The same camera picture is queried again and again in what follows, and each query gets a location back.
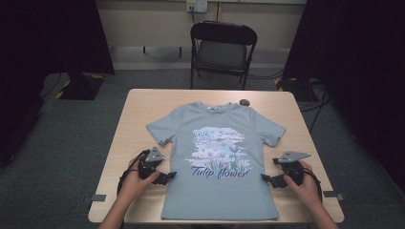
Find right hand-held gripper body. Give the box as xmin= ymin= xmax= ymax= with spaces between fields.
xmin=272 ymin=150 xmax=311 ymax=187

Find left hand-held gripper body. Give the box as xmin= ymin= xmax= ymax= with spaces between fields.
xmin=137 ymin=145 xmax=166 ymax=180

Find light blue printed t-shirt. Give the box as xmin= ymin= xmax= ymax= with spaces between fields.
xmin=145 ymin=101 xmax=287 ymax=221

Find person's left hand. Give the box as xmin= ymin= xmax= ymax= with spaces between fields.
xmin=118 ymin=156 xmax=162 ymax=200

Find person's right hand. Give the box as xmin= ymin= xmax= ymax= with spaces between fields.
xmin=282 ymin=159 xmax=323 ymax=209

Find black stand base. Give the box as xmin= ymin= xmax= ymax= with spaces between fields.
xmin=54 ymin=72 xmax=106 ymax=101
xmin=273 ymin=76 xmax=320 ymax=103

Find black curtain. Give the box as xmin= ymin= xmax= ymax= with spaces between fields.
xmin=0 ymin=0 xmax=116 ymax=168
xmin=282 ymin=0 xmax=405 ymax=192

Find black folding chair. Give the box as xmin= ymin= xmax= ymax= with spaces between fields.
xmin=189 ymin=20 xmax=258 ymax=91

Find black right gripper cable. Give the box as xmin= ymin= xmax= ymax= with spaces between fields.
xmin=302 ymin=167 xmax=324 ymax=203

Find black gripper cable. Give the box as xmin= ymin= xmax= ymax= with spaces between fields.
xmin=116 ymin=149 xmax=151 ymax=196
xmin=302 ymin=167 xmax=324 ymax=203

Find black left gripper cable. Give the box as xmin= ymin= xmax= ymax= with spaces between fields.
xmin=116 ymin=149 xmax=151 ymax=196

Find black floor cables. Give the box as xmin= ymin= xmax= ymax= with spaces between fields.
xmin=298 ymin=83 xmax=332 ymax=135

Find black floor cable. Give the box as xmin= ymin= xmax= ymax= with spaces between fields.
xmin=247 ymin=69 xmax=285 ymax=80

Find black plug cable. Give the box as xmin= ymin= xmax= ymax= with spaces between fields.
xmin=188 ymin=4 xmax=198 ymax=26

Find white wall outlet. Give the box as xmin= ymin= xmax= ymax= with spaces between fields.
xmin=185 ymin=0 xmax=208 ymax=13

